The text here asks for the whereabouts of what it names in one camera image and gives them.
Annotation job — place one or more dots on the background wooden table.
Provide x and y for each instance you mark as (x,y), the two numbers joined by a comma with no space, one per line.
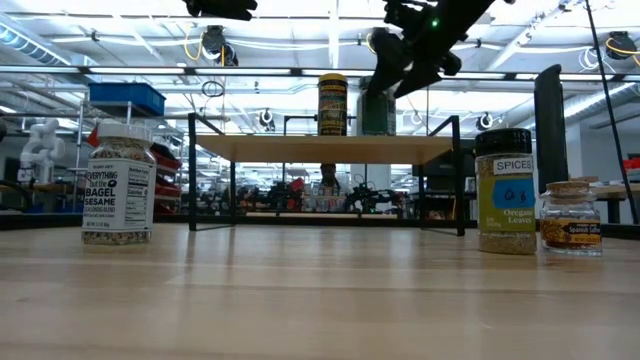
(615,190)

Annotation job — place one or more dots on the black tall column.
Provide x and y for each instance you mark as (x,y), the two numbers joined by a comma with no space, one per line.
(550,130)

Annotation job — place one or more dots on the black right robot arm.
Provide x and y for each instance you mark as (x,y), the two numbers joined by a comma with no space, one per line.
(475,7)

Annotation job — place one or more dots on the saffron glass jar cork lid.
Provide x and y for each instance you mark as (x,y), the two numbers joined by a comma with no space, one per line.
(570,232)

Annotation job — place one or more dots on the person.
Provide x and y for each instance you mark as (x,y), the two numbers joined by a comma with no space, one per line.
(328,172)

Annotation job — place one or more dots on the crunchy onion bottle yellow lid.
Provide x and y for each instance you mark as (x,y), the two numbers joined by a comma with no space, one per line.
(332,107)

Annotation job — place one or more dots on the oregano leaves bottle black lid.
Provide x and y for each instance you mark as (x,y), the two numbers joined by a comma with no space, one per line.
(506,210)

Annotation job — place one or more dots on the black aluminium rig frame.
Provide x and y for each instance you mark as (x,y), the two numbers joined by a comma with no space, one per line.
(50,220)

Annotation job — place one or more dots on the blue bin on rack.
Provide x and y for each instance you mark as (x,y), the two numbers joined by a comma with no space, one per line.
(127,97)

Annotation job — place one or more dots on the linear ceiling light fixture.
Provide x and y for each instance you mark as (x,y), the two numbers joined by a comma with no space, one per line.
(140,71)

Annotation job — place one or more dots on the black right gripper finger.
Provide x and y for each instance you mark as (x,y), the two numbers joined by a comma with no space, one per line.
(420,77)
(390,57)

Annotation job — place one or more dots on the green oregano jar green lid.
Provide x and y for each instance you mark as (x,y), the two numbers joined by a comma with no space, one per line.
(376,117)

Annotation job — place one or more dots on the bagel sesame jar white lid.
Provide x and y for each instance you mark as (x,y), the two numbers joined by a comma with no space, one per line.
(119,195)

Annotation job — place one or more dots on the black diagonal frame strut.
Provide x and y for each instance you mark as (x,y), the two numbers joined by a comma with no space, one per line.
(612,135)

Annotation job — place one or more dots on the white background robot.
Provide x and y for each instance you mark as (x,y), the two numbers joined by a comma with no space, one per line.
(40,150)

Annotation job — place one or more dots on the black background robot arm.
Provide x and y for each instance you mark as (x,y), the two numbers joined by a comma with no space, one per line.
(280,195)
(370,197)

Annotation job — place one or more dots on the wooden shelf riser black frame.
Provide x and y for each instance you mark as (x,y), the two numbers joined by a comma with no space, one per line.
(325,149)

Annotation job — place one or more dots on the red bins on rack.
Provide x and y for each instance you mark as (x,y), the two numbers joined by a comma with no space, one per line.
(167,175)

